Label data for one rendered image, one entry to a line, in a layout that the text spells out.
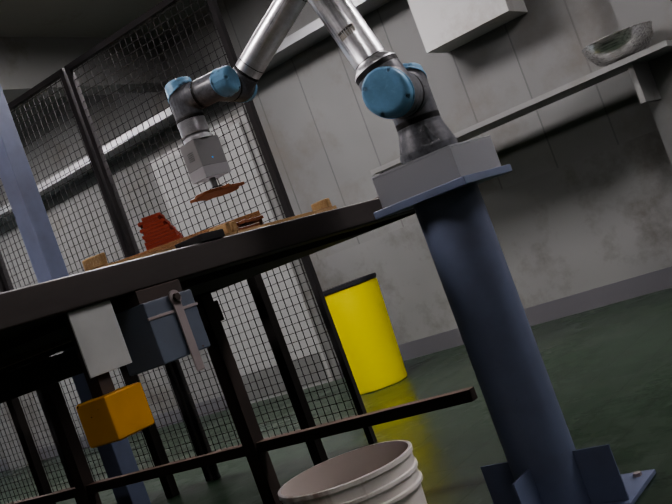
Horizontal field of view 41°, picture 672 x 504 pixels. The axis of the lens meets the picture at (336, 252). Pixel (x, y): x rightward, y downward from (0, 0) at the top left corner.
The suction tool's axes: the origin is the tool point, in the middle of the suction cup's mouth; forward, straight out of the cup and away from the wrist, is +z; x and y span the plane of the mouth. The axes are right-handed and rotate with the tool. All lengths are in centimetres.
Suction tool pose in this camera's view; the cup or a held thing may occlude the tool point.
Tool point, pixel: (218, 195)
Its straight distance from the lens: 237.1
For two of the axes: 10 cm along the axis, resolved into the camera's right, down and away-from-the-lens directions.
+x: 6.6, -2.6, -7.0
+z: 3.5, 9.4, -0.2
